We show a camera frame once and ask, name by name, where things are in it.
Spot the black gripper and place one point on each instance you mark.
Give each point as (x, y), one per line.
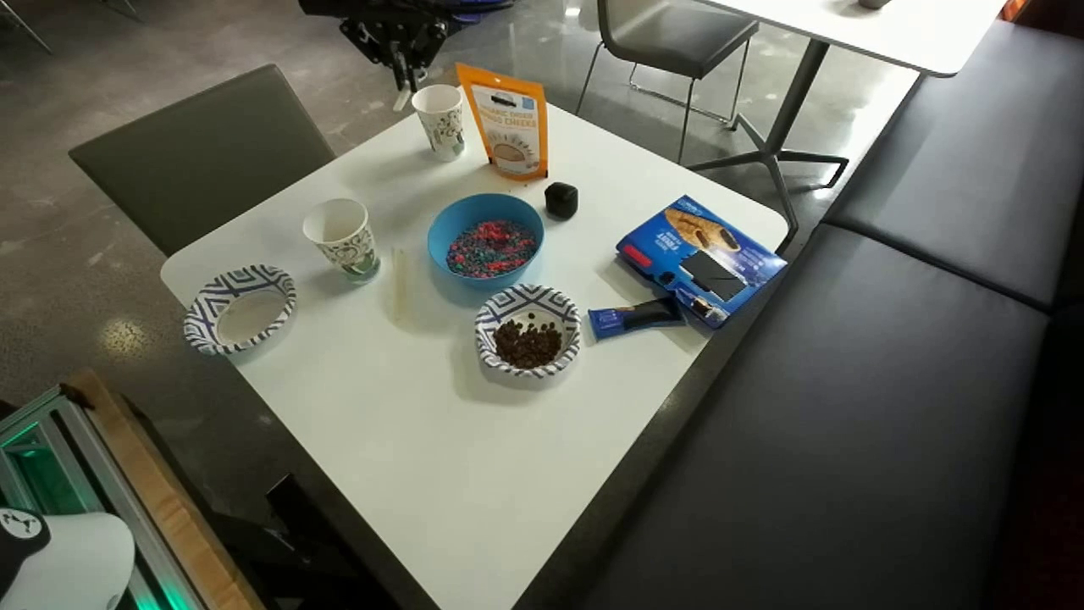
(402, 31)

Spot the cream plastic spoon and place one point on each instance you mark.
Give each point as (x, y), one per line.
(402, 94)

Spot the floral paper cup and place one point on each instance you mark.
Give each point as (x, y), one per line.
(354, 250)
(442, 125)

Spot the blue plastic bowl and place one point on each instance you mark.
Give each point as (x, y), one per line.
(442, 255)

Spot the blue patterned bowl with food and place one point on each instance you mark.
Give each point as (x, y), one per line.
(526, 299)

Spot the empty blue patterned paper bowl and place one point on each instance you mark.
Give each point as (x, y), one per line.
(208, 299)

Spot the orange snack pouch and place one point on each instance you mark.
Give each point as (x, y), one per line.
(509, 129)

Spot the red green blue pebbles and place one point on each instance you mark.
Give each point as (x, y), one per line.
(494, 249)

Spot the small black object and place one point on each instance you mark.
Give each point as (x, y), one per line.
(565, 201)

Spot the cream plastic knife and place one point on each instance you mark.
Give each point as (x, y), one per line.
(397, 289)

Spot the grey padded chair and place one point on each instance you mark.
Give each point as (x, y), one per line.
(192, 155)

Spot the black seat metal chair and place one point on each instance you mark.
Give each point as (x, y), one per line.
(678, 35)

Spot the brown food pieces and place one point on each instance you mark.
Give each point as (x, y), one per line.
(526, 344)

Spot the blue cardboard box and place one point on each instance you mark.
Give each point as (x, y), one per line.
(698, 259)

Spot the wooden ledge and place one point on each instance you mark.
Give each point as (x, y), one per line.
(157, 495)

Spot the white side table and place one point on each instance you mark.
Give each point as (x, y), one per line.
(904, 28)

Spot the white cap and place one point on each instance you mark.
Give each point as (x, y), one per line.
(81, 563)

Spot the aluminium frame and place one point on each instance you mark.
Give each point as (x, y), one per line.
(47, 453)

